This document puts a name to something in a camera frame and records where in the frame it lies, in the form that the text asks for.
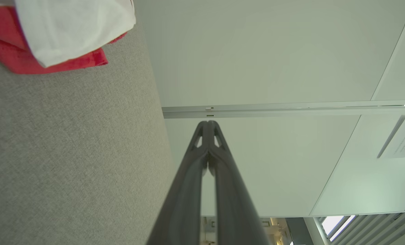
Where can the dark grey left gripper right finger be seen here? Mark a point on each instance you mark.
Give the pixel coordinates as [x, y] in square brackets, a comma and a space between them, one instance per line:
[233, 204]

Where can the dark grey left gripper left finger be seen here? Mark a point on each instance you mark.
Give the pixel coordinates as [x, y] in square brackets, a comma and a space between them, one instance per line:
[182, 204]

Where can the red jersey with white sleeves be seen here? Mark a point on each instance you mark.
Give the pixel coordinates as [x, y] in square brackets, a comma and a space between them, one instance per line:
[69, 30]

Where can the grey window blind slats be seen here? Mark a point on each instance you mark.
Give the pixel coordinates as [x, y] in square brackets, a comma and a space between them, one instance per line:
[369, 228]

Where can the white paper wall sign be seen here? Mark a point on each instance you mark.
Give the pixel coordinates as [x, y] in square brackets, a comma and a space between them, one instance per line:
[403, 137]

